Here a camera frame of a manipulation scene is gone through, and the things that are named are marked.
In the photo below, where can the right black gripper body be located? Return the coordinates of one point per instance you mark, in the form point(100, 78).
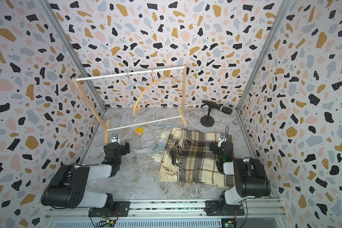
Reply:
point(216, 150)

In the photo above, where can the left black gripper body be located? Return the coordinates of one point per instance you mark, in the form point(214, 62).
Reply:
point(122, 151)

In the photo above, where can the brown plaid fringed scarf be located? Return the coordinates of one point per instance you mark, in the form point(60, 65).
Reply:
point(184, 156)

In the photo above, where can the wooden clothes hanger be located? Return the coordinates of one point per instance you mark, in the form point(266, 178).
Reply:
point(139, 104)

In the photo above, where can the light blue wire hanger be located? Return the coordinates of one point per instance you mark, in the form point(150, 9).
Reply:
point(129, 96)

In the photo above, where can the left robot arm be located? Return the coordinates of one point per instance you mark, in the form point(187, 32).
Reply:
point(67, 189)

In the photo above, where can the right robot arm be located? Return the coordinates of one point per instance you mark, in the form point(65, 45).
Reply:
point(250, 181)

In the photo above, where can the blue plaid fringed scarf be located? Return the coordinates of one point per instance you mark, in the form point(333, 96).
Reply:
point(164, 126)

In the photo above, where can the yellow and wood block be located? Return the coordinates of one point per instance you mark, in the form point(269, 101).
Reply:
point(139, 131)

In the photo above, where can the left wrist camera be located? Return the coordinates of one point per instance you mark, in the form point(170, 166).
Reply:
point(115, 138)

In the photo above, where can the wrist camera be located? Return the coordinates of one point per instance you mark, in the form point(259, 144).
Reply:
point(115, 138)
point(223, 137)

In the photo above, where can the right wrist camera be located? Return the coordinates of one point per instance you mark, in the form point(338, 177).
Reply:
point(223, 137)

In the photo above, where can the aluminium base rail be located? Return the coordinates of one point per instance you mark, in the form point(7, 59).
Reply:
point(174, 213)

